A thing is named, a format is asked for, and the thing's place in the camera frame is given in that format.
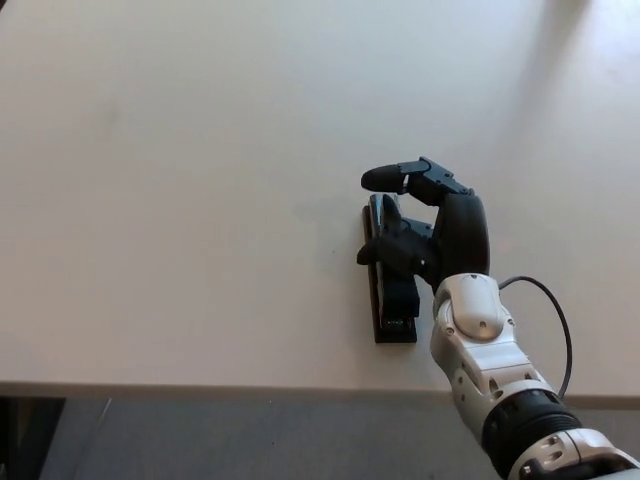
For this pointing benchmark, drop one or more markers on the black desk stapler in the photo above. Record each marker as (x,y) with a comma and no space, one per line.
(400,300)

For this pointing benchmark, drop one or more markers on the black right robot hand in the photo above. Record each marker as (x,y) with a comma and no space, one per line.
(462,235)

